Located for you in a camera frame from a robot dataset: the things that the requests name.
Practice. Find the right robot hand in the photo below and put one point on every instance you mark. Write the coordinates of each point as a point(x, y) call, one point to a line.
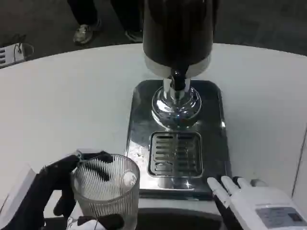
point(259, 206)

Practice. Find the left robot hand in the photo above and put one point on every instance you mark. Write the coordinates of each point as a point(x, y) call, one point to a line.
point(28, 196)

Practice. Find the clear ribbed glass cup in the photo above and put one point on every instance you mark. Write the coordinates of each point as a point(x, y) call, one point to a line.
point(108, 189)

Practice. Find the black robot torso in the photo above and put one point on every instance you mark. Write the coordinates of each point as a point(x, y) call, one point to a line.
point(177, 220)

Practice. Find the steel drip tray grid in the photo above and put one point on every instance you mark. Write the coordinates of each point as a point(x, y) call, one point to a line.
point(175, 153)

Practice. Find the black dispenser tap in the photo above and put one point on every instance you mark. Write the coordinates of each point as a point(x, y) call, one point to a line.
point(178, 80)

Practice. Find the person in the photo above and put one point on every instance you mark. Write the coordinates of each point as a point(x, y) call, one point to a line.
point(82, 21)

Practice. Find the black drink dispenser steel base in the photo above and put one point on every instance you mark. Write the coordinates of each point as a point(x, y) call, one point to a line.
point(177, 31)

